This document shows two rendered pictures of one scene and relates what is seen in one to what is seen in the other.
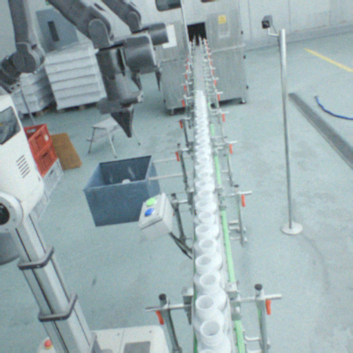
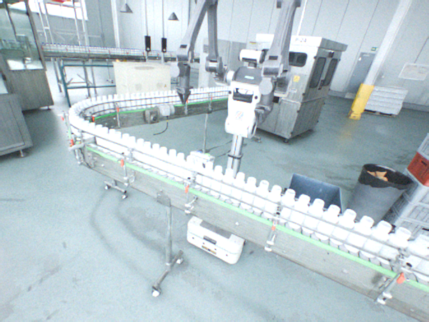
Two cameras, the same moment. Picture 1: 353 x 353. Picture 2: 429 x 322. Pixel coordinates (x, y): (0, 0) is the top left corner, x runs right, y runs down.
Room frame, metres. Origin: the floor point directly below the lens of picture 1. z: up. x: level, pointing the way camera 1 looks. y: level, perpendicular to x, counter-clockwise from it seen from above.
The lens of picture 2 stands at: (1.35, -0.98, 1.70)
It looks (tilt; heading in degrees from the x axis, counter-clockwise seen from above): 29 degrees down; 106
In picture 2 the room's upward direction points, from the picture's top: 6 degrees clockwise
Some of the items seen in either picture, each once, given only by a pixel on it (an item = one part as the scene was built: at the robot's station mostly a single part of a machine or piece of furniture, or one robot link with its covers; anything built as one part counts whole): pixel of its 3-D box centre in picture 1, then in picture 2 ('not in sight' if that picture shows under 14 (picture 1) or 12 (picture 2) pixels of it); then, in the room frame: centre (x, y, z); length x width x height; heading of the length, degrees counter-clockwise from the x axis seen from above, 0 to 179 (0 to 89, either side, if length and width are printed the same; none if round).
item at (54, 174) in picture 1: (37, 178); not in sight; (3.92, 1.60, 0.11); 0.61 x 0.41 x 0.22; 175
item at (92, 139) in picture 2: not in sight; (86, 155); (0.19, -0.05, 0.96); 0.23 x 0.10 x 0.27; 82
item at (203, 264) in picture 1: (209, 289); (141, 151); (0.62, -0.02, 1.08); 0.06 x 0.06 x 0.17
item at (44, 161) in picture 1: (30, 161); not in sight; (3.93, 1.60, 0.33); 0.61 x 0.41 x 0.22; 175
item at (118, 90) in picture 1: (117, 89); (184, 82); (0.84, 0.09, 1.51); 0.10 x 0.07 x 0.07; 82
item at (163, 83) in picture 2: not in sight; (144, 91); (-1.78, 3.37, 0.59); 1.10 x 0.62 x 1.18; 64
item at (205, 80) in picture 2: not in sight; (212, 71); (-0.97, 5.97, 0.96); 0.82 x 0.50 x 1.91; 64
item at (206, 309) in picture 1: (211, 333); (127, 146); (0.50, -0.01, 1.08); 0.06 x 0.06 x 0.17
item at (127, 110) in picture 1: (120, 119); (184, 96); (0.84, 0.10, 1.44); 0.07 x 0.07 x 0.09; 82
